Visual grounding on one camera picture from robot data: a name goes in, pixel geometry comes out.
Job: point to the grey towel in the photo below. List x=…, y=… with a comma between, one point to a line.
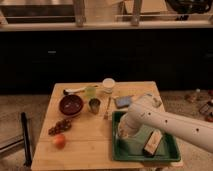
x=122, y=132

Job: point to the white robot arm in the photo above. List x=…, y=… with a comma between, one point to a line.
x=145, y=111

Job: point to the light green cup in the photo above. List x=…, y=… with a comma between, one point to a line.
x=90, y=92

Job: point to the blue sponge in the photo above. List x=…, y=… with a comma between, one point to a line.
x=122, y=102

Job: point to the metal cup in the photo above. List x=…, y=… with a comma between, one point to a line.
x=94, y=105

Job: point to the dark red bowl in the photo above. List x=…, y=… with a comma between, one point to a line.
x=71, y=105

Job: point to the bunch of red grapes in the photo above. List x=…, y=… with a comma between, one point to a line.
x=61, y=126

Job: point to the green plastic tray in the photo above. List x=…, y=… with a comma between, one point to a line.
x=132, y=148

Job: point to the wooden block brush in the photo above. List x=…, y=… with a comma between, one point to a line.
x=153, y=142

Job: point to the orange peach fruit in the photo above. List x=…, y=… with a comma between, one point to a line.
x=59, y=141

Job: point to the black stand bar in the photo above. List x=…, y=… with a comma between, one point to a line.
x=27, y=148

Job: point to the white handled spatula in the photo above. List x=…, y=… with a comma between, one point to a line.
x=76, y=90

